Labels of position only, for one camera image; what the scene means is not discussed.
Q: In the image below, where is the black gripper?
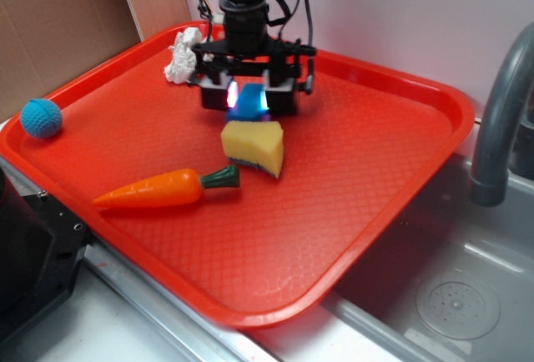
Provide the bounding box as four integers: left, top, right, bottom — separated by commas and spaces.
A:
188, 0, 316, 115

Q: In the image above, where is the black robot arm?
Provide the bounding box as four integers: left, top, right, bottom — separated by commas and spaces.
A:
189, 0, 316, 116

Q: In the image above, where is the yellow sponge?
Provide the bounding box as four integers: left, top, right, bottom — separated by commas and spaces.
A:
220, 121, 285, 178

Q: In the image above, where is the crumpled white paper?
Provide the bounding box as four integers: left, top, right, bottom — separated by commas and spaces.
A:
164, 27, 202, 84

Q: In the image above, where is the orange toy carrot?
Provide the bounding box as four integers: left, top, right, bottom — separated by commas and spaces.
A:
93, 164, 240, 209

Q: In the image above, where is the red plastic tray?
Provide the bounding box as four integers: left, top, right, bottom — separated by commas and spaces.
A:
1, 27, 475, 329

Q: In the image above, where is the brown cardboard panel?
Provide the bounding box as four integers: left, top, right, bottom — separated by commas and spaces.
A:
1, 0, 190, 120

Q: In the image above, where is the blue knitted ball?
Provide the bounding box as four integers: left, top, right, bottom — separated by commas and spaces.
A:
20, 98, 63, 139

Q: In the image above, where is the grey toy faucet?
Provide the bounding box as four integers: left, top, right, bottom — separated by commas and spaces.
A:
468, 24, 533, 207

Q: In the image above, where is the grey toy sink basin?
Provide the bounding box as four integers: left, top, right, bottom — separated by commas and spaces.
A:
324, 156, 533, 361

